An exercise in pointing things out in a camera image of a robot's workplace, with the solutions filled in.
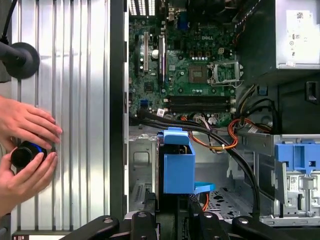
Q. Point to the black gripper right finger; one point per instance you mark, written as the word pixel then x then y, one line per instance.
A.
pixel 212 225

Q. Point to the black expansion slot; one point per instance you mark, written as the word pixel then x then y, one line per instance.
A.
pixel 137 55

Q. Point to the person's left hand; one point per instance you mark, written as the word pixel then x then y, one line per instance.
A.
pixel 27 120

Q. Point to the power supply unit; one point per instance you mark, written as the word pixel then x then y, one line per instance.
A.
pixel 297 37

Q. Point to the hard disk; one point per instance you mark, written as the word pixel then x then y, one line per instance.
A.
pixel 178 172

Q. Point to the black RAM slot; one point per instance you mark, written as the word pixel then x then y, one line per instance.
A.
pixel 200 108
pixel 200 99

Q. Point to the white expansion slot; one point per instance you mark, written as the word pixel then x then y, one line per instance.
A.
pixel 145 50

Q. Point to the green motherboard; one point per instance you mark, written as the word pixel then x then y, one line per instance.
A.
pixel 180 87

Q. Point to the black open PC case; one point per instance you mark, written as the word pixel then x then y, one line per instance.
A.
pixel 116 75

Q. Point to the CPU socket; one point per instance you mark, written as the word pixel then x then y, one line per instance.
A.
pixel 198 74

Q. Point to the metal socket cover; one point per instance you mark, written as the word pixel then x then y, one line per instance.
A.
pixel 225 64

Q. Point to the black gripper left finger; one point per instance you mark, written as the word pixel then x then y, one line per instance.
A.
pixel 143 225

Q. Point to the black camera stand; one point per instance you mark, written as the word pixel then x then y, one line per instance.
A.
pixel 25 61

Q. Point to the grey metal drive cage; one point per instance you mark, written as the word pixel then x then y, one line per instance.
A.
pixel 260 143

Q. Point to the blue drive latch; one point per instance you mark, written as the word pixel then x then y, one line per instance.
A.
pixel 285 152

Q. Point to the person's right hand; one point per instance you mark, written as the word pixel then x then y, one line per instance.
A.
pixel 25 180

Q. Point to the grey metal disk bay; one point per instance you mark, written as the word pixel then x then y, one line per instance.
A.
pixel 140 160

